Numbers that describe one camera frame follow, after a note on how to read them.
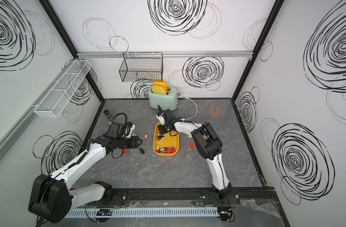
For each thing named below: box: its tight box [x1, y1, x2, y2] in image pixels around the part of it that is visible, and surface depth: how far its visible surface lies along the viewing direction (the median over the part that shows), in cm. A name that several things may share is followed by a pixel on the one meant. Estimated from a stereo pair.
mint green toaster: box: [147, 86, 179, 112], surface depth 106 cm
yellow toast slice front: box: [151, 82, 167, 95], surface depth 104 cm
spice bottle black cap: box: [103, 109, 113, 123], surface depth 102 cm
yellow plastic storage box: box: [152, 122, 180, 158], surface depth 93 cm
